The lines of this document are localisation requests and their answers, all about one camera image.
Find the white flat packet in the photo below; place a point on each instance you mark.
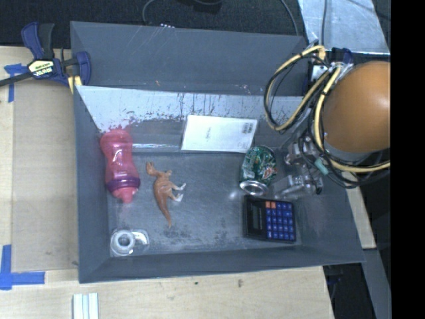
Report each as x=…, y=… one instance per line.
x=217, y=133

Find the orange toy dinosaur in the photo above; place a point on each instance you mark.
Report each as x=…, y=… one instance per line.
x=162, y=188

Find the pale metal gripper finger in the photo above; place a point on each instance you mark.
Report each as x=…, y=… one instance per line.
x=296, y=180
x=292, y=190

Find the grey metal bin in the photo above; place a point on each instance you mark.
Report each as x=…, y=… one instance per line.
x=206, y=191

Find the black calculator with blue keys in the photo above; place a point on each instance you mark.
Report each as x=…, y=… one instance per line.
x=269, y=219

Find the green crushed drink can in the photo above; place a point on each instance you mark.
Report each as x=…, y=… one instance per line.
x=259, y=168

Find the pale wood flat board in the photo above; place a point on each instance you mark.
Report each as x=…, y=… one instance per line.
x=43, y=178

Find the pink plastic bottle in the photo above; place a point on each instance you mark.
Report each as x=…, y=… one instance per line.
x=119, y=165

